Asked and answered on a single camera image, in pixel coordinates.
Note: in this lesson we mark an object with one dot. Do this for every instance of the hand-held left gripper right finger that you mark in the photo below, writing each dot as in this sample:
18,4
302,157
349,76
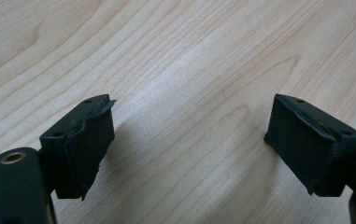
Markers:
309,149

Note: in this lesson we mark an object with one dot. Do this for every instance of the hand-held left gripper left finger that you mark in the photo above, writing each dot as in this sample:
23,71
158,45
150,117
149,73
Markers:
79,149

